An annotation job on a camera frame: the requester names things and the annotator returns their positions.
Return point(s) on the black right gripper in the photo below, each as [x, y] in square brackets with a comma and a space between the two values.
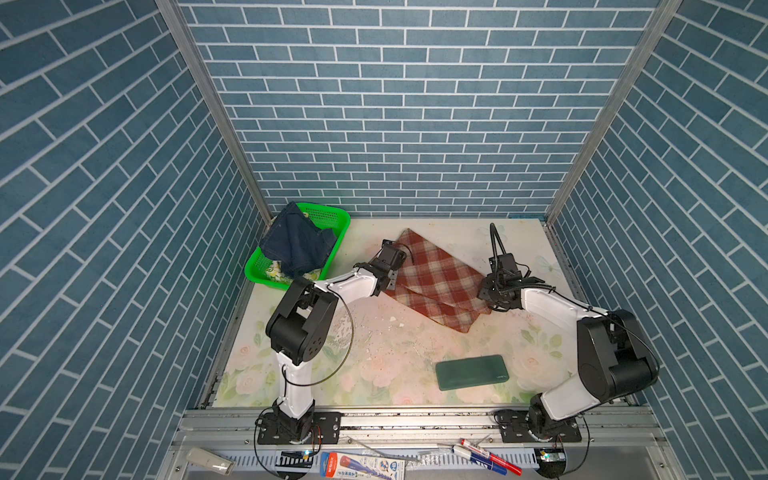
[483, 291]

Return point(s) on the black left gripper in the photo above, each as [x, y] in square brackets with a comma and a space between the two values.
[367, 265]

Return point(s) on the red plaid skirt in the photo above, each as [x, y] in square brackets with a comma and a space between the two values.
[437, 285]

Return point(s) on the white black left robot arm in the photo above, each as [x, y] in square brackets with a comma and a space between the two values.
[299, 326]

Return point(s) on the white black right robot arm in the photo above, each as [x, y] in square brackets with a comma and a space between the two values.
[613, 356]

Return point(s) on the green plastic basket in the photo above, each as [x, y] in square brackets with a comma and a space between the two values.
[324, 217]

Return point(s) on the dark green folded cloth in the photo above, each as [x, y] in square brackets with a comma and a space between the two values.
[471, 372]

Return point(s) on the dark navy skirt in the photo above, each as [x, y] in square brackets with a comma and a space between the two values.
[296, 242]

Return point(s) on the yellow floral skirt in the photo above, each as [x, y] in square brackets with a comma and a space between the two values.
[275, 273]

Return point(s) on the blue marker pen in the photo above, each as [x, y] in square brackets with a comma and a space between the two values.
[478, 460]

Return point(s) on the red marker pen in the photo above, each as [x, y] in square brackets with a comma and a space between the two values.
[493, 458]

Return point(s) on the blue red packaged tool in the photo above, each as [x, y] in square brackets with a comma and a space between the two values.
[338, 465]

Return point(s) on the white small device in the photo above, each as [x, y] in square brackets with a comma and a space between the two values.
[210, 461]

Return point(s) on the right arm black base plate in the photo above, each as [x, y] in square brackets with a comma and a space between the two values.
[518, 426]

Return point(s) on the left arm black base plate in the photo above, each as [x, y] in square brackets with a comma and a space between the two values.
[277, 428]

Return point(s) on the aluminium front rail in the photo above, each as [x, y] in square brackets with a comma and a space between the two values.
[618, 442]

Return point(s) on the aluminium corner frame post right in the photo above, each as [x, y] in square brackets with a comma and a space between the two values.
[657, 24]

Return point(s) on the aluminium corner frame post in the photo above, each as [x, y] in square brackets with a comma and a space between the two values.
[174, 19]
[657, 24]

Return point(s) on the aluminium corner frame post left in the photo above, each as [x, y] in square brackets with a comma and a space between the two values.
[174, 19]

